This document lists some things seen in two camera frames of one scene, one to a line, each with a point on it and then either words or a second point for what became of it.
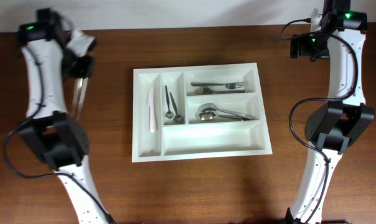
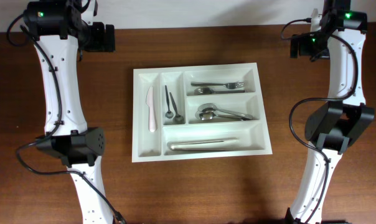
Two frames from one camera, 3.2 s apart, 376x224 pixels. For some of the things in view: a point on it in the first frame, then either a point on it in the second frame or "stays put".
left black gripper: (86, 61) → (100, 43)
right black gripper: (304, 48) stays put
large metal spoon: (210, 107) stays put
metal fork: (230, 85) stays put
